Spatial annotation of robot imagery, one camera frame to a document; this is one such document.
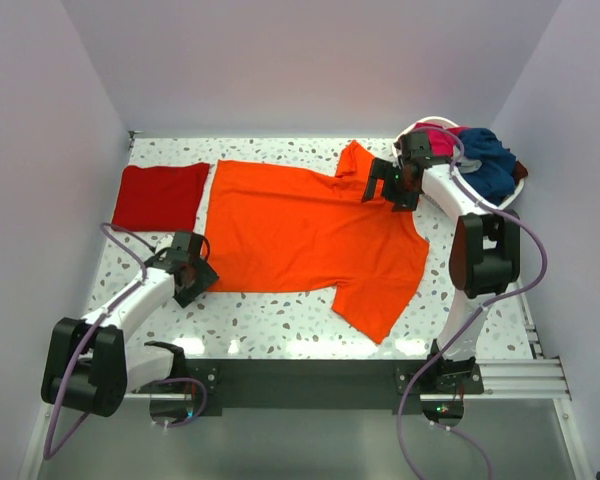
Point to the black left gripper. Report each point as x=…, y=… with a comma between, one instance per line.
x=206, y=276

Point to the orange t shirt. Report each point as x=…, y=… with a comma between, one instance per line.
x=277, y=229

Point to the aluminium right rail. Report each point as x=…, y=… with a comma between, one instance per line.
x=511, y=358

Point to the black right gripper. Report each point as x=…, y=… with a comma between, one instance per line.
x=406, y=202

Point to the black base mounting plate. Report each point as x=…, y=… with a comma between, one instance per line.
x=319, y=384

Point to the folded red t shirt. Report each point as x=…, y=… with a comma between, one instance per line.
x=160, y=198

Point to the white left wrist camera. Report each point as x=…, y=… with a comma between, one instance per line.
x=164, y=242

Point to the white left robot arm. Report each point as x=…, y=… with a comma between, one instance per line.
x=90, y=367

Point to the navy blue t shirt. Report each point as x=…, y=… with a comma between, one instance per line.
x=494, y=179

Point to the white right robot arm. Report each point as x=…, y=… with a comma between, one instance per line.
x=485, y=254

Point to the white plastic laundry basket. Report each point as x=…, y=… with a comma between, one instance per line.
x=464, y=165

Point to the magenta t shirt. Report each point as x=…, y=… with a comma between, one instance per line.
x=441, y=143

